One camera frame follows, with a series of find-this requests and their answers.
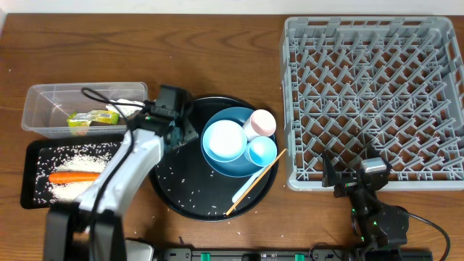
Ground white tissue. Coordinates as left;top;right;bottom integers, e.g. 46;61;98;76
106;99;144;117

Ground light blue bowl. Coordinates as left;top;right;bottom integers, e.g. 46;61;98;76
202;120;247;162

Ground light blue cup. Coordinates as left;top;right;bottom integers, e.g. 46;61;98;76
244;136;278;167

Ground pink cup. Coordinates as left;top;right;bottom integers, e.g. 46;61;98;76
242;109;276;141

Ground yellow green snack wrapper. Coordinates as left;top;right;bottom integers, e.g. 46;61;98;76
67;110;120;136

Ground white rice pile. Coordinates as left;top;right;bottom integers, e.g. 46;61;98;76
33;142;120;207

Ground orange carrot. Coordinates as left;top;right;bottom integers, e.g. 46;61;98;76
49;172;99;184

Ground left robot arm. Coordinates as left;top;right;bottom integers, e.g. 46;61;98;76
43;85;198;261

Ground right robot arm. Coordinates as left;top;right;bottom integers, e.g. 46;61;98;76
322;146;409;260

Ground grey dishwasher rack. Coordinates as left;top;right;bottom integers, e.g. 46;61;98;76
280;17;463;191

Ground wooden chopstick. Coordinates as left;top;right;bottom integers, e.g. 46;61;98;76
225;149;287;216

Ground clear plastic bin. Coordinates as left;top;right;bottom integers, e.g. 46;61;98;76
22;82;148;138

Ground black rectangular tray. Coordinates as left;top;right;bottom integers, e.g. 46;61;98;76
20;134;123;209

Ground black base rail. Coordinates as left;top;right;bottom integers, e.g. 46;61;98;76
125;237;434;261

